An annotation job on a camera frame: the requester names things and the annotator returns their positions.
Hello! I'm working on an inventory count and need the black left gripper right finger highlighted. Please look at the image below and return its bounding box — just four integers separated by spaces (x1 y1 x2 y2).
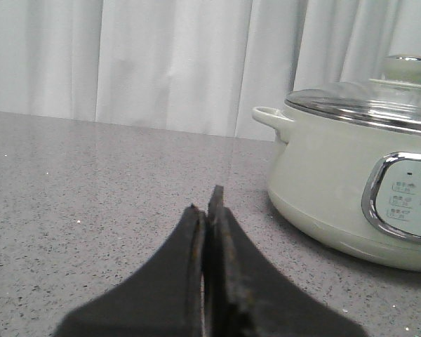
205 185 366 336

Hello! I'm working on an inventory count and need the pale green electric cooking pot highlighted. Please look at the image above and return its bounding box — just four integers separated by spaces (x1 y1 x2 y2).
253 107 421 272

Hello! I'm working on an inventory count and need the glass pot lid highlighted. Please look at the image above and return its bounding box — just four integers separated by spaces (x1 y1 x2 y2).
285 54 421 135

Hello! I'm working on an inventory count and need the white curtain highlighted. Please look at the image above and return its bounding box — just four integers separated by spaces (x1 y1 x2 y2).
0 1 421 140

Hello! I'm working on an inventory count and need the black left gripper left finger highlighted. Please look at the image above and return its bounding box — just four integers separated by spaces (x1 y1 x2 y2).
54 205 206 336

